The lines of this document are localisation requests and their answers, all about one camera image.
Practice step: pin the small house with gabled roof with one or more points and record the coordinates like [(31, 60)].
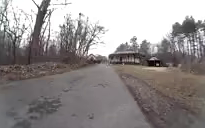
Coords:
[(91, 58)]

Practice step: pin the long low building with porch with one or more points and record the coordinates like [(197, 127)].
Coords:
[(125, 57)]

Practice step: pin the grey asphalt road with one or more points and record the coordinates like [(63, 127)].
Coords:
[(90, 96)]

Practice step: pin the group of evergreen trees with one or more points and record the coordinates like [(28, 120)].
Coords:
[(133, 45)]

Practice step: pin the small dark shelter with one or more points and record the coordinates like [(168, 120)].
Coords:
[(154, 61)]

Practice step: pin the row of bare trees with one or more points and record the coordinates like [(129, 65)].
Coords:
[(36, 40)]

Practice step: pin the dry brown grass field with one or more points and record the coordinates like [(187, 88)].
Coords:
[(176, 86)]

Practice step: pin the stand of tall pine trees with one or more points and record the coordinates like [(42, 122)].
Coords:
[(190, 40)]

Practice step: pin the low stone wall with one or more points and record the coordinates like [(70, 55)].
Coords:
[(26, 69)]

